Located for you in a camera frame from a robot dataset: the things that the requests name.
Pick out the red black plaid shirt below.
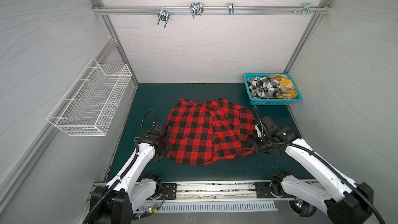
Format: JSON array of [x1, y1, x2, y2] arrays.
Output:
[[167, 99, 258, 166]]

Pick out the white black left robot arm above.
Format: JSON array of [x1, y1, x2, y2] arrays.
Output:
[[83, 122, 172, 224]]

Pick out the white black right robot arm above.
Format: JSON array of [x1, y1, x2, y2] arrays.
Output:
[[249, 116, 375, 224]]

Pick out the teal plastic basket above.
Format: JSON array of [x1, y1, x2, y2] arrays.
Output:
[[244, 73, 302, 106]]

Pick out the black white checkered shirt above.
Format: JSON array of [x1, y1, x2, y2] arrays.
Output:
[[247, 77, 280, 99]]

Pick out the yellow plaid shirt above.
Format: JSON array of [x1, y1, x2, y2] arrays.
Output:
[[268, 74, 298, 99]]

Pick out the metal u-bolt hook left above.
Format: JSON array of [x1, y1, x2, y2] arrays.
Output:
[[157, 9, 170, 28]]

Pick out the metal u-bolt hook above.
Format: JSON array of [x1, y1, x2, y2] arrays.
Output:
[[189, 2, 204, 19], [157, 9, 170, 28]]

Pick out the metal clip hook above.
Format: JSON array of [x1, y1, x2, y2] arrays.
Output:
[[229, 3, 235, 16]]

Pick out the metal u-bolt hook middle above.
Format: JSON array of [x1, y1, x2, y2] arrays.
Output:
[[189, 2, 204, 19]]

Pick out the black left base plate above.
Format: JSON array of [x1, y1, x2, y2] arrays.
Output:
[[147, 183, 177, 201]]

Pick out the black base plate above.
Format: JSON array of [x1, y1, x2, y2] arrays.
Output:
[[250, 181, 285, 199], [147, 183, 177, 201]]

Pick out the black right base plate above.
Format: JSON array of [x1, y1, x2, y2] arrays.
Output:
[[250, 181, 285, 199]]

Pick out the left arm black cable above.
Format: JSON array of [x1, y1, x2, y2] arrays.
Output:
[[82, 109, 159, 224]]

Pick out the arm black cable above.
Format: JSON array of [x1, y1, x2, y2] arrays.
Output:
[[253, 105, 386, 224], [82, 109, 159, 224]]

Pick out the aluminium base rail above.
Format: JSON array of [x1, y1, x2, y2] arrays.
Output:
[[86, 178, 343, 204]]

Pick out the white wire basket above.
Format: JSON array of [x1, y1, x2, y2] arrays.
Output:
[[47, 58, 132, 136]]

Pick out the metal bracket hook right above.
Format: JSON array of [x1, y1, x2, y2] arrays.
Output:
[[292, 3, 320, 16]]

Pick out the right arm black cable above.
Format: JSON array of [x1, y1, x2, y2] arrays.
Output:
[[253, 105, 386, 224]]

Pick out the aluminium horizontal rail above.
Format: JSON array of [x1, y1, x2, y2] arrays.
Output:
[[93, 4, 332, 16]]

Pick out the right aluminium corner post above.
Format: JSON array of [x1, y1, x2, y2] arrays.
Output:
[[284, 0, 332, 74]]

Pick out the aluminium corner frame post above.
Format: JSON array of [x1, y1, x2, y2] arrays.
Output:
[[92, 0, 139, 87]]

